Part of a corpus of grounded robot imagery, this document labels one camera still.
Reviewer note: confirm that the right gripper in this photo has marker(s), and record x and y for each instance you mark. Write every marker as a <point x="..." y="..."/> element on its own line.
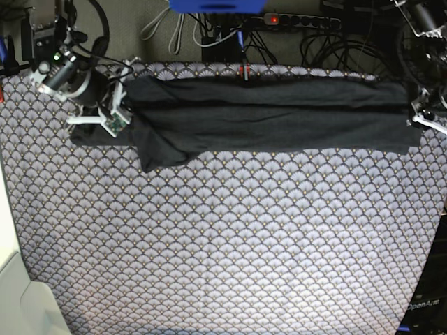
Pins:
<point x="62" y="78"/>

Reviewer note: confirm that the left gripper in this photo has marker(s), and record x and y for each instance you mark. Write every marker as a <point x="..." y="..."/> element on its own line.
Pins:
<point x="428" y="105"/>

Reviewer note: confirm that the dark grey T-shirt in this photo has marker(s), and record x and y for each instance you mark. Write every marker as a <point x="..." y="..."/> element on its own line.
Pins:
<point x="175" y="121"/>

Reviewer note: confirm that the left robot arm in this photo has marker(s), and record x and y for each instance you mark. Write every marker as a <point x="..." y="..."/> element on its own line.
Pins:
<point x="421" y="52"/>

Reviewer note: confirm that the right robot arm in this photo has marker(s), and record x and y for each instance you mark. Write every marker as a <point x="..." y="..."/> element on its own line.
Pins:
<point x="53" y="30"/>

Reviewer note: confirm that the blue clamp left edge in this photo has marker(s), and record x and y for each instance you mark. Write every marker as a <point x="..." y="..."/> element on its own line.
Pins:
<point x="8" y="61"/>

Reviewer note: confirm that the blue box overhead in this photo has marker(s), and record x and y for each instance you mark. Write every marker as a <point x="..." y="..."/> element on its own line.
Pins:
<point x="218" y="6"/>

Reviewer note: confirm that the red and black clamp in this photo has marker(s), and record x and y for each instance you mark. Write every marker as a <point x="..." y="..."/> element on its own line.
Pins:
<point x="245" y="71"/>

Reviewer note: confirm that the fan-patterned table cloth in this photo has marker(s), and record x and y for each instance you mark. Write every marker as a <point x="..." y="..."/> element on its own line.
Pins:
<point x="316" y="242"/>

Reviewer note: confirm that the white power strip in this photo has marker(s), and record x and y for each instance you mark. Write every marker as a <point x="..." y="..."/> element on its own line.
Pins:
<point x="301" y="21"/>

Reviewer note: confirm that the black OpenArm box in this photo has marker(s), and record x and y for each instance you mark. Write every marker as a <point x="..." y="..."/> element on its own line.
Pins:
<point x="426" y="313"/>

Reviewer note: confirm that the white plastic bin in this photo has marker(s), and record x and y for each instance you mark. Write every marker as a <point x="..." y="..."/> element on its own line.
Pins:
<point x="27" y="306"/>

